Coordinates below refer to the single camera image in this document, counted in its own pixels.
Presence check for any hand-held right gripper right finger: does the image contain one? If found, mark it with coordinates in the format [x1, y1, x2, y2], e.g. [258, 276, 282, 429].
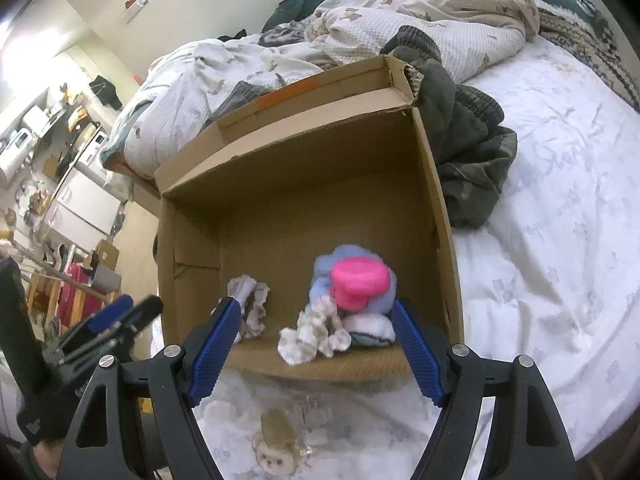
[391, 299, 576, 480]

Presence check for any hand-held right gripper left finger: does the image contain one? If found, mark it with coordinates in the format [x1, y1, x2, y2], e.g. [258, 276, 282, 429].
[55, 296, 243, 480]

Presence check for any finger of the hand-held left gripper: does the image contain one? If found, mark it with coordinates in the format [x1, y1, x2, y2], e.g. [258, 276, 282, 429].
[57, 295, 165, 361]
[65, 294, 135, 341]

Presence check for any white sock with fish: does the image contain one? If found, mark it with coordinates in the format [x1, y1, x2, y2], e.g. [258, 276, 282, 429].
[342, 312, 398, 348]

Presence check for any white pink ribbon scrunchie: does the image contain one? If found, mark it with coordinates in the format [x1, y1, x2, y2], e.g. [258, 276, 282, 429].
[227, 274, 271, 343]

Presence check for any pink plastic toy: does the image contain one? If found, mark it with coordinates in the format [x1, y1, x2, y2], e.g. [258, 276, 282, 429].
[330, 257, 391, 311]

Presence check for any cream scrunchie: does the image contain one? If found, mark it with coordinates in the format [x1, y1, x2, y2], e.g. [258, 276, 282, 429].
[277, 296, 351, 365]

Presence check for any blue fluffy scrunchie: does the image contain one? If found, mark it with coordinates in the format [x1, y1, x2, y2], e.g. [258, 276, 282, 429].
[310, 245, 398, 318]

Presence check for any brown cardboard box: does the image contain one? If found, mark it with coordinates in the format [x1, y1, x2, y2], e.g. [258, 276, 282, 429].
[150, 55, 466, 381]

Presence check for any pink suitcase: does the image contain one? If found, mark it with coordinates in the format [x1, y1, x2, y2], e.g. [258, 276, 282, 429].
[57, 262, 108, 321]

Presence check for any cardboard box on floor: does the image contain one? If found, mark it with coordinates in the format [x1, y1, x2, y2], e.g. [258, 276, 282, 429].
[82, 239, 121, 271]

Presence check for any white base cabinet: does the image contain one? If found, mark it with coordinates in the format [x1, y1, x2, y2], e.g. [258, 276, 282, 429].
[42, 167, 123, 241]

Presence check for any clear plastic packet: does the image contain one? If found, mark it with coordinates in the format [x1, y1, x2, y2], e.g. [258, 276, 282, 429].
[295, 395, 333, 448]

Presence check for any white printed bed sheet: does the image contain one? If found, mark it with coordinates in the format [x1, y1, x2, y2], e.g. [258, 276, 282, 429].
[150, 35, 640, 480]

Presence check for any white kitchen appliance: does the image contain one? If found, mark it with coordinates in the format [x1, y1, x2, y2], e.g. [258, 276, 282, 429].
[0, 127, 36, 181]

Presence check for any dark green clothing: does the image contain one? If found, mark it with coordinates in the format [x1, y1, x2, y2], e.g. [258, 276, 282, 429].
[382, 25, 518, 228]

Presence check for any black hanging garment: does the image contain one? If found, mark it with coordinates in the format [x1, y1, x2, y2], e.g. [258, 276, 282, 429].
[89, 75, 123, 110]

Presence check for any grey patterned cloth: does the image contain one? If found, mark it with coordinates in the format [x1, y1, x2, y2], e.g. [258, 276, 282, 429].
[260, 25, 308, 48]

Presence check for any beige printed quilt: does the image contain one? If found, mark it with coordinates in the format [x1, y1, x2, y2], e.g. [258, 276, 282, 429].
[102, 0, 541, 178]

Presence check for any patterned knit blanket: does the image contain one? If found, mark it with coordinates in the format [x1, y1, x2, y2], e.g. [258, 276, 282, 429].
[537, 2, 640, 111]

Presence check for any dark teal pillow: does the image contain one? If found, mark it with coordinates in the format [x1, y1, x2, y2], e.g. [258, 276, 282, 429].
[261, 0, 353, 33]

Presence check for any red white wall hook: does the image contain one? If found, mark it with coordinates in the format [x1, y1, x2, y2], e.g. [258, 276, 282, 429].
[120, 0, 150, 25]

